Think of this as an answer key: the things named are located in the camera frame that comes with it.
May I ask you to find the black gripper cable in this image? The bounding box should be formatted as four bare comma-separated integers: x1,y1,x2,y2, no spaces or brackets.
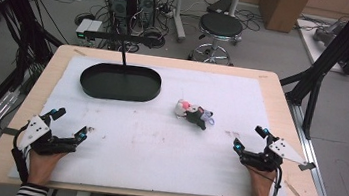
6,123,36,185
244,163,285,196

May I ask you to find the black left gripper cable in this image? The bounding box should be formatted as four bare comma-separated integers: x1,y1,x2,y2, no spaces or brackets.
6,123,36,185

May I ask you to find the small plush toy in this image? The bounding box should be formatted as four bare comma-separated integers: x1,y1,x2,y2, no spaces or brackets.
172,97,218,133

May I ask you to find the white box device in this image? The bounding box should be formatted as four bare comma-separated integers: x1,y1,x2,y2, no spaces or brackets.
74,17,103,41

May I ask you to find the white floor board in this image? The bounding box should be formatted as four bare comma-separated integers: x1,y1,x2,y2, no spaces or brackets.
290,17,349,78

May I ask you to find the person's left striped sleeve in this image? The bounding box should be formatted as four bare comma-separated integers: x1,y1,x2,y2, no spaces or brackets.
13,180,51,196

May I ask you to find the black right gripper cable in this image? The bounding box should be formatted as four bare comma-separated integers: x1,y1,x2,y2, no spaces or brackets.
244,163,285,196

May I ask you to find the black metal frame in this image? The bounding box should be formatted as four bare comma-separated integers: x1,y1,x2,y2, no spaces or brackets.
273,0,349,145
0,0,71,161

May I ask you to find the black round stool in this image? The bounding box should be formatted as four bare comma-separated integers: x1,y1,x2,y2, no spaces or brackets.
187,9,246,68

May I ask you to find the wooden table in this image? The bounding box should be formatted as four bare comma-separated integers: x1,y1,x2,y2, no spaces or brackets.
0,35,338,196

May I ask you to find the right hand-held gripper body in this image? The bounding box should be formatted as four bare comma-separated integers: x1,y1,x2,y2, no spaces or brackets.
238,133,320,179

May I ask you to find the person's right hand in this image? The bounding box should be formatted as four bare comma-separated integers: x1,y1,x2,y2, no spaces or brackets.
242,164,280,196

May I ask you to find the person's left hand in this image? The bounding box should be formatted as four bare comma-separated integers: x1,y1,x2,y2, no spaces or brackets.
25,148,68,189

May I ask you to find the brown cardboard box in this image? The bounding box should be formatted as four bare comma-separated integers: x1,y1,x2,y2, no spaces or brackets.
254,0,311,37

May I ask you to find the white foam mat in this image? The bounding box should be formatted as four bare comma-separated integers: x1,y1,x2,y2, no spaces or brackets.
6,48,303,196

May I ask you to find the black oval tray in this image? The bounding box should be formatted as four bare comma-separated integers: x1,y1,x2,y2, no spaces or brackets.
77,58,164,107

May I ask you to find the black camera stand bar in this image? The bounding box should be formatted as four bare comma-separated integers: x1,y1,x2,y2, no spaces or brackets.
80,28,165,72

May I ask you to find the narrow black computer tower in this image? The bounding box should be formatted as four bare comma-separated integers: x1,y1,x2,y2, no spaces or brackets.
133,0,159,30

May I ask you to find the large black computer tower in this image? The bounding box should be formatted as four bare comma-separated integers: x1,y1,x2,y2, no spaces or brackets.
102,0,139,38

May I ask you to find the grey stand leg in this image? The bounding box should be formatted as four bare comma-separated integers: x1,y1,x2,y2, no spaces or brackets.
168,0,192,44

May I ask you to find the strip of tape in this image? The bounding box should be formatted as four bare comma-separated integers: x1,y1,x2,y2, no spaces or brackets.
281,179,311,196

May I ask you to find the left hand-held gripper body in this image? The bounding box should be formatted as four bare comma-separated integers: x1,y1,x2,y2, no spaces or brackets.
15,111,81,160

